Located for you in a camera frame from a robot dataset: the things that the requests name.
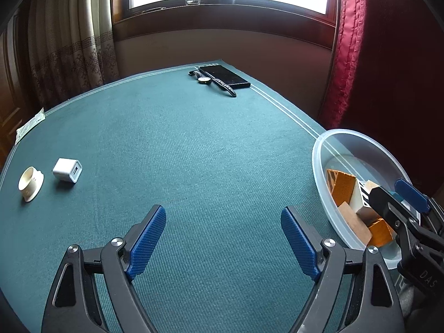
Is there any clear plastic bowl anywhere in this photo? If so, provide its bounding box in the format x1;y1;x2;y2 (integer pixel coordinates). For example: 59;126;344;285
311;129;422;271

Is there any plain wooden cube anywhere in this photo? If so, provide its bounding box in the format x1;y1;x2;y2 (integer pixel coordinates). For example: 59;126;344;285
355;205;384;223

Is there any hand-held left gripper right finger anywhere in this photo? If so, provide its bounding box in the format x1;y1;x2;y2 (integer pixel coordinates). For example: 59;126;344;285
280;206;406;333

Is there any black smartphone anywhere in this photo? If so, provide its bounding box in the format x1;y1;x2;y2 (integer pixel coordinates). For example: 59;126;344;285
198;64;251;89

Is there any black wristwatch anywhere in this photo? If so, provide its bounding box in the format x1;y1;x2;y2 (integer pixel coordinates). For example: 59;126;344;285
188;70;237;98

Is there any orange striped triangular block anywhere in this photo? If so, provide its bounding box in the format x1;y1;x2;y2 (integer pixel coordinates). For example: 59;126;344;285
326;169;357;209

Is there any brown wooden block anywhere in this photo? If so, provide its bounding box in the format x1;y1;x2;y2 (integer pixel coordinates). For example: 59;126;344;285
338;201;372;245

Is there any orange rectangular block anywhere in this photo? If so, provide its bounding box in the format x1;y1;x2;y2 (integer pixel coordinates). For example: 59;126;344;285
368;218;396;248

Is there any white charger cube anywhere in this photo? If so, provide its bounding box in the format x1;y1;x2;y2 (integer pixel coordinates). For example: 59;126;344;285
52;158;84;183

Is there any red curtain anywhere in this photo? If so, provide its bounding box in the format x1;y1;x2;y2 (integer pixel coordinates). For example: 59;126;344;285
321;0;444;181

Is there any white black-striped triangular block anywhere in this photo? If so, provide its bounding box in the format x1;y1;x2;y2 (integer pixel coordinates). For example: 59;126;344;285
350;180;372;212

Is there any brown wooden door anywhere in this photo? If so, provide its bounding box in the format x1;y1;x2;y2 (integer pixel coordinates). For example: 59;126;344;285
0;10;39;167

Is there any beige patterned curtain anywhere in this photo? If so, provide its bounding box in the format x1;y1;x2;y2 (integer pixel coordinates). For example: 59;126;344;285
26;0;120;106

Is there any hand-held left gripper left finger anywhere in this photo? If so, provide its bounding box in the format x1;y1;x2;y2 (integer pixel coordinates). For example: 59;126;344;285
41;205;167;333

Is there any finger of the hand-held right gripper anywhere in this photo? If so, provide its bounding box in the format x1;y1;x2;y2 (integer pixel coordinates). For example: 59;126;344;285
369;186;422;247
395;178;444;223

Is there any cream tape roll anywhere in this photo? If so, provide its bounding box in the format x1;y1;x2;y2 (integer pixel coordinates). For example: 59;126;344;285
18;166;44;203

